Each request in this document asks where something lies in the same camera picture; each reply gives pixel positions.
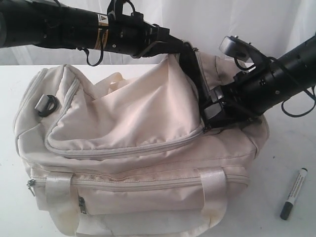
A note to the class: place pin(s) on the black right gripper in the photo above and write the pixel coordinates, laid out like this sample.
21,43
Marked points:
243,99

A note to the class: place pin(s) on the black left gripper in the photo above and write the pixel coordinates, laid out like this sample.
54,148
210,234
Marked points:
131,35

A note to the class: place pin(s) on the cream fabric duffel bag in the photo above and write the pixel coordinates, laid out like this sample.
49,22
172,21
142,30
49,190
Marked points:
130,157

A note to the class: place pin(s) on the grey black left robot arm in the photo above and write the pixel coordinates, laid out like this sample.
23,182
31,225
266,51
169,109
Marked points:
50,24

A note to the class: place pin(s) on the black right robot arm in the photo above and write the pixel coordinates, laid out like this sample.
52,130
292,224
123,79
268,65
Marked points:
292,73

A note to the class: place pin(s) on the white marker black cap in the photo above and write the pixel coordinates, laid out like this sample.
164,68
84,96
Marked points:
289,203

